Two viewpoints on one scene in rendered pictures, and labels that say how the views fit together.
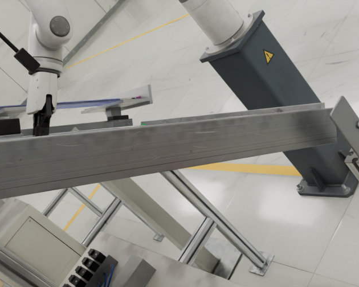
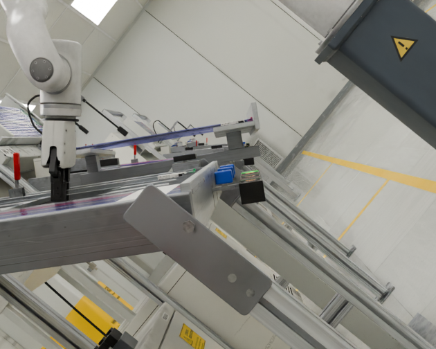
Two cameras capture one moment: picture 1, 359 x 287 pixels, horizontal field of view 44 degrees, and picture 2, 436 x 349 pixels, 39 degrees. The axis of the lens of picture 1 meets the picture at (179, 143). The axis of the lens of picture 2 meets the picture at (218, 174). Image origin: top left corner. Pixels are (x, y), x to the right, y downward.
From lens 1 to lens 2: 0.76 m
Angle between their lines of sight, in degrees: 37
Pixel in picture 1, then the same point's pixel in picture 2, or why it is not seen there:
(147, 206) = (282, 266)
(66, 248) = not seen: hidden behind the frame
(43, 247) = (212, 299)
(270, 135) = (56, 242)
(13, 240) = (178, 287)
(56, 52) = (61, 95)
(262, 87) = (396, 97)
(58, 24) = (38, 68)
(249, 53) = (359, 48)
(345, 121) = (157, 224)
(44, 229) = not seen: hidden behind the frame
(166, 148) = not seen: outside the picture
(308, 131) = (131, 233)
